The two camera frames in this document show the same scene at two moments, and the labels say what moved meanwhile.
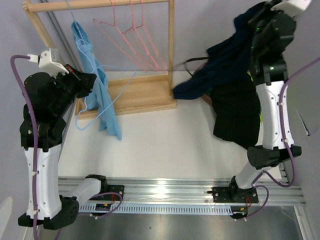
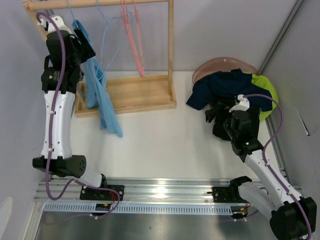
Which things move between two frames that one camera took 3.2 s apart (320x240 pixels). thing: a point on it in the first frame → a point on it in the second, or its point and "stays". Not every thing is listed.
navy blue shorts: (226, 60) → (228, 84)
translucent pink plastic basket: (205, 97) → (223, 64)
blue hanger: (113, 99) → (127, 20)
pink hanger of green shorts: (149, 39) → (139, 38)
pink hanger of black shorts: (95, 21) → (123, 12)
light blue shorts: (98, 99) stays
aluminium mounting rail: (192, 191) stays
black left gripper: (85, 81) → (86, 51)
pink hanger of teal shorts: (138, 54) → (131, 37)
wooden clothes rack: (131, 93) stays
